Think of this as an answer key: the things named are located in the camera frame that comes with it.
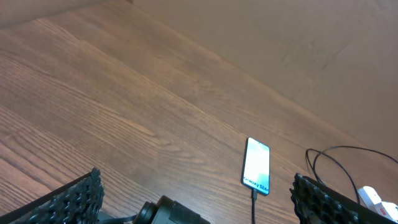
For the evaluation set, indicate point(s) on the blue Samsung Galaxy smartphone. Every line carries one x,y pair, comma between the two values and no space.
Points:
257,166

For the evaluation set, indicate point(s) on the white charger plug adapter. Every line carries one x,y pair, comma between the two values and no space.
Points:
388,210

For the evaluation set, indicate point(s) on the white power strip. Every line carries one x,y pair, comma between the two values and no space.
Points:
369,197

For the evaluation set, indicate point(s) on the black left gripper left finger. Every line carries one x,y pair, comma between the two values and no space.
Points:
76,202

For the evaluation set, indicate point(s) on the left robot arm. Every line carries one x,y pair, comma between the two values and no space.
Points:
165,211

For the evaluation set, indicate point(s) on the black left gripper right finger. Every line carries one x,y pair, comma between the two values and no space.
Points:
315,203

